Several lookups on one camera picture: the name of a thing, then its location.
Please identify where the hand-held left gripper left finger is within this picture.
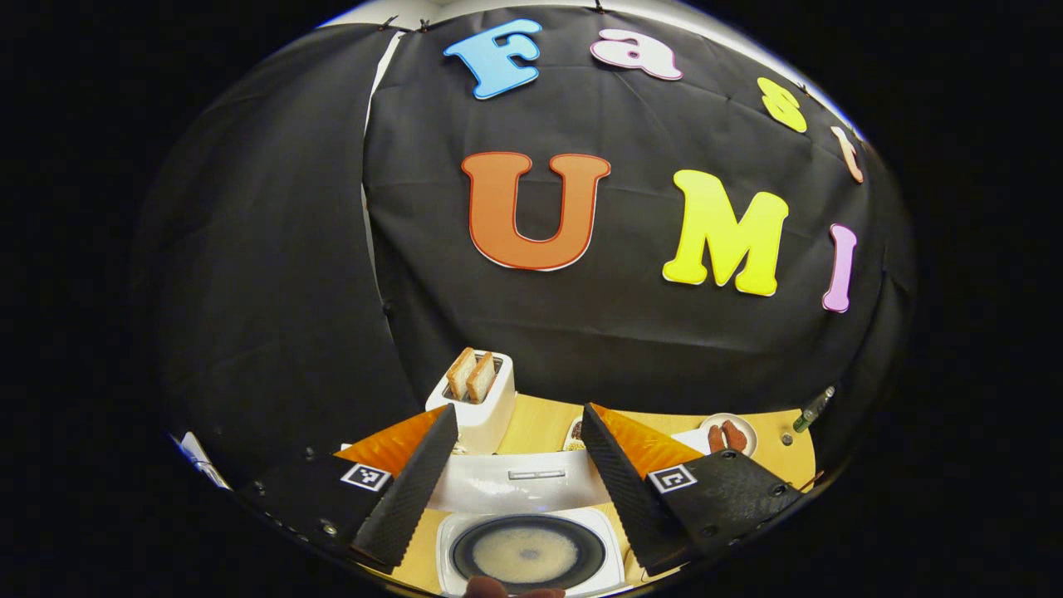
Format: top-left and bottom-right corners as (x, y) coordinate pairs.
(241, 404), (459, 574)

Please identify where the white box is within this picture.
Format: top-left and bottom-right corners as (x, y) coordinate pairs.
(177, 430), (231, 493)

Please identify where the white rice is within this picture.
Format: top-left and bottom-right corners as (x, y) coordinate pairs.
(473, 526), (580, 583)

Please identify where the white rice cooker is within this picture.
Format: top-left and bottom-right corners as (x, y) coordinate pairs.
(428, 451), (625, 598)

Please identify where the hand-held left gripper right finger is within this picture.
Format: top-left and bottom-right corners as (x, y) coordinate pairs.
(580, 403), (805, 576)

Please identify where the white round plate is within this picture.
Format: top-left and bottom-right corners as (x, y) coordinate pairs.
(698, 413), (759, 458)

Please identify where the toast slice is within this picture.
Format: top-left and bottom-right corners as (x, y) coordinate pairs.
(446, 347), (479, 402)
(466, 352), (498, 405)

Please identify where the white toaster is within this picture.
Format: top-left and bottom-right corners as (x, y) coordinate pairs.
(425, 349), (517, 456)

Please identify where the green glass bottle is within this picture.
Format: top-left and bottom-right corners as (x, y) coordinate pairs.
(791, 385), (837, 435)

